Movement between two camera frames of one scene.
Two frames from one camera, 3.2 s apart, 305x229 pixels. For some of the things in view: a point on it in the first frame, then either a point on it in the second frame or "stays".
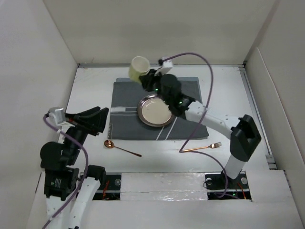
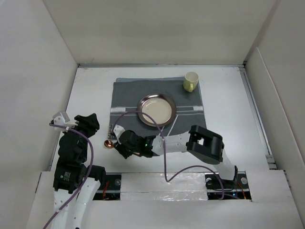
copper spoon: [110, 144] stays
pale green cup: [139, 65] -> [190, 80]
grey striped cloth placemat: [124, 122] stays
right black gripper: [147, 80] -> [120, 148]
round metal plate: [154, 111] stays
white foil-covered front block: [163, 186] stays
